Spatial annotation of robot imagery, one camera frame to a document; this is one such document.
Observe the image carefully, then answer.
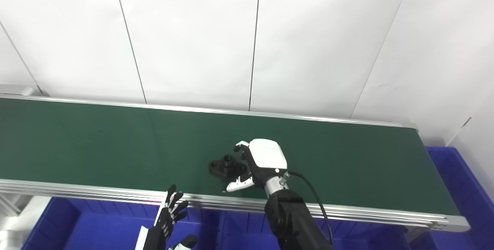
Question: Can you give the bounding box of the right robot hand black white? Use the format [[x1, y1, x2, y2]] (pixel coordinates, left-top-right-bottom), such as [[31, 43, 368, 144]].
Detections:
[[225, 139, 288, 193]]

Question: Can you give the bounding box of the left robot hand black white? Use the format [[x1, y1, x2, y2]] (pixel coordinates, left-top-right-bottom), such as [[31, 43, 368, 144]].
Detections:
[[135, 184, 198, 250]]

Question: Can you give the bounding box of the black flange part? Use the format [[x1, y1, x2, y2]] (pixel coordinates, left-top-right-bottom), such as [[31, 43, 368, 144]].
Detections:
[[209, 154, 248, 178]]

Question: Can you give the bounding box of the green conveyor belt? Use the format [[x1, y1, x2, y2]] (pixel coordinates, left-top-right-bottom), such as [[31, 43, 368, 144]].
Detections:
[[0, 94, 470, 232], [0, 98, 460, 216]]

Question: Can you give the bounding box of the blue plastic bin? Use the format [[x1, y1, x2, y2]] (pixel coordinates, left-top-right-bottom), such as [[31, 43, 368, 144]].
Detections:
[[408, 146, 494, 250], [21, 197, 221, 250], [216, 211, 410, 250]]

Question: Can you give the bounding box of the aluminium conveyor support leg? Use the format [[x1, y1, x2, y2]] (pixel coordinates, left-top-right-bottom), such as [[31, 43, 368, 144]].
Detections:
[[0, 194, 51, 243]]

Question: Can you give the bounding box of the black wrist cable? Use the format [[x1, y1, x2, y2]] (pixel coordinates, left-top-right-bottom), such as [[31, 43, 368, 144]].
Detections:
[[286, 170, 335, 247]]

